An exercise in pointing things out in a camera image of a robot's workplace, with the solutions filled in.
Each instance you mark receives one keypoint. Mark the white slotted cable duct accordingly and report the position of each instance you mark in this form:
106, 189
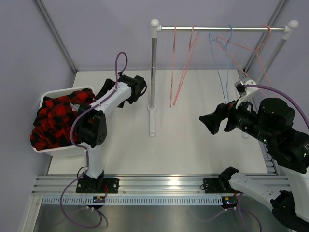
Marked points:
133, 200

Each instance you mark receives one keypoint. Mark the blue hanger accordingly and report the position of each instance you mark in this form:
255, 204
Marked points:
224, 82

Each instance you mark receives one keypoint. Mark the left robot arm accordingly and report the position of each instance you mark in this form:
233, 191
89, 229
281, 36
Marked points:
91, 129

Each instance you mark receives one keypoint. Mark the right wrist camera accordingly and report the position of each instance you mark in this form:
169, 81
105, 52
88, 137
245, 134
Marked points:
246, 89

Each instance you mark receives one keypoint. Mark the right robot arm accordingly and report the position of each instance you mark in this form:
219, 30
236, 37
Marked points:
271, 125

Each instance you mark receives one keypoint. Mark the red black checked shirt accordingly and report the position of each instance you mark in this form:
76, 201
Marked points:
55, 117

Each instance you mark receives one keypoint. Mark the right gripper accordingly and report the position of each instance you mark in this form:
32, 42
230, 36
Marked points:
212, 120

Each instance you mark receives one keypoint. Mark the metal clothes rack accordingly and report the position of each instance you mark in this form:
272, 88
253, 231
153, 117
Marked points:
157, 27

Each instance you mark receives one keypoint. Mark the white plastic basket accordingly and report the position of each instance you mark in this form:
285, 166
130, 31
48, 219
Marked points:
69, 150

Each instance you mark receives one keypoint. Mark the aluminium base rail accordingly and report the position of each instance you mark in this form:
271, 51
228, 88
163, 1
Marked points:
161, 185

